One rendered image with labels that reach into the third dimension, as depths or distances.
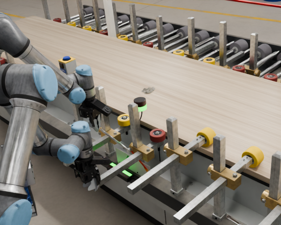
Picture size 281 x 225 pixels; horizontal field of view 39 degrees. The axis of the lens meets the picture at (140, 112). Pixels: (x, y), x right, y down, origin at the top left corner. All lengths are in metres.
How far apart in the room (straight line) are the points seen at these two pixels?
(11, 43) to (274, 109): 1.36
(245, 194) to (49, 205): 1.63
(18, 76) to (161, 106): 1.14
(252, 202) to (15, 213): 1.16
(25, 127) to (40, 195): 2.01
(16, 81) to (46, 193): 2.02
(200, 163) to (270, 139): 0.36
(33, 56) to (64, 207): 1.63
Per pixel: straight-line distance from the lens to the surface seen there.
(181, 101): 2.30
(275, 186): 1.52
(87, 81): 1.92
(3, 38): 1.64
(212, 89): 2.42
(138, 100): 1.90
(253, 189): 1.92
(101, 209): 2.98
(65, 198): 3.14
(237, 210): 2.00
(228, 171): 1.66
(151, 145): 2.01
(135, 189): 1.63
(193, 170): 2.13
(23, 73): 1.29
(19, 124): 1.26
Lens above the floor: 2.01
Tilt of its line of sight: 30 degrees down
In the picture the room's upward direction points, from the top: 7 degrees counter-clockwise
